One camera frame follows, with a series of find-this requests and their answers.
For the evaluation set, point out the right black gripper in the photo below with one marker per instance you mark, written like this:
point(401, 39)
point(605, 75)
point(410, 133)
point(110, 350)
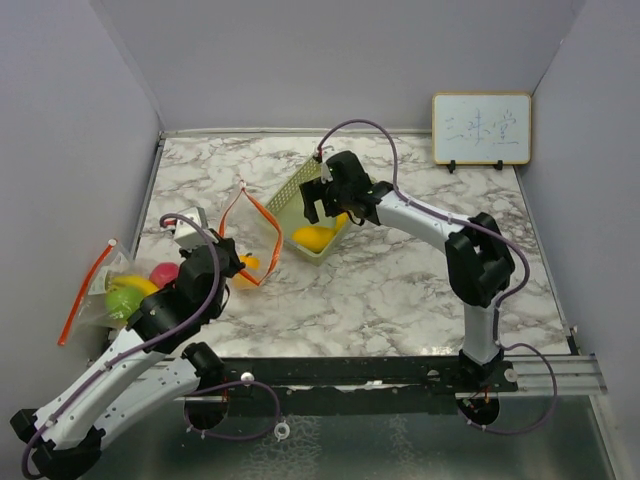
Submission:
point(311, 192)

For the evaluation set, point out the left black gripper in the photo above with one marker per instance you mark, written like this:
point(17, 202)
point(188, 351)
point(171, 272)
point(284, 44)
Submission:
point(228, 243)

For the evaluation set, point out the orange bell pepper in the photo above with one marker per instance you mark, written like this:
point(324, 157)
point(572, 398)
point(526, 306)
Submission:
point(247, 277)

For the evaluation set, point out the green plastic basket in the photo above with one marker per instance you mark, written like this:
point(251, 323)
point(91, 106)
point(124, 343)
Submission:
point(286, 205)

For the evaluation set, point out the small yellow bananas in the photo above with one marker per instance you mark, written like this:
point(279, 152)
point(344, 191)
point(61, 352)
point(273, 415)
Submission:
point(341, 220)

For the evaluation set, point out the yellow mango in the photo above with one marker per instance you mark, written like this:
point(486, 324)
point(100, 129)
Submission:
point(314, 238)

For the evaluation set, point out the red apple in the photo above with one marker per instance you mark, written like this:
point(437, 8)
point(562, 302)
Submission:
point(164, 273)

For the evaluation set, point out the yellow banana bunch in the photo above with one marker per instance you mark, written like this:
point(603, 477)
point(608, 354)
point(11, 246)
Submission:
point(142, 284)

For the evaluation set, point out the clear zip bag red zipper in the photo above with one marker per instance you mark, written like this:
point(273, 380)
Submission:
point(88, 308)

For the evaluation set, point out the green lime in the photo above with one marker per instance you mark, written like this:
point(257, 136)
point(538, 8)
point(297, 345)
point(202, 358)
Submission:
point(121, 302)

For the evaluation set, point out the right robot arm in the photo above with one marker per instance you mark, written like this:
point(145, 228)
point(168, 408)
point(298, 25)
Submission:
point(479, 263)

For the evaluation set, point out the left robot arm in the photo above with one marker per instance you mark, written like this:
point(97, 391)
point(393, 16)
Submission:
point(151, 362)

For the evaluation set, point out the small whiteboard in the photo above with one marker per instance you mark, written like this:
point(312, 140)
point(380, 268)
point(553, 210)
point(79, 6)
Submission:
point(482, 128)

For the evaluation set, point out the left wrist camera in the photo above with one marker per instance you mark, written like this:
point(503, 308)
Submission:
point(183, 233)

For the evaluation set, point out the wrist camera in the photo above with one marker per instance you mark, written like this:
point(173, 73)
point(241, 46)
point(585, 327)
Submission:
point(183, 233)
point(321, 153)

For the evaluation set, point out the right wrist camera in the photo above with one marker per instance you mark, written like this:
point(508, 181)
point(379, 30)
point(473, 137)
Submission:
point(321, 153)

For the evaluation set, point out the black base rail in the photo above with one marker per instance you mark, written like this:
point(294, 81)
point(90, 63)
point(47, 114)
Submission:
point(331, 386)

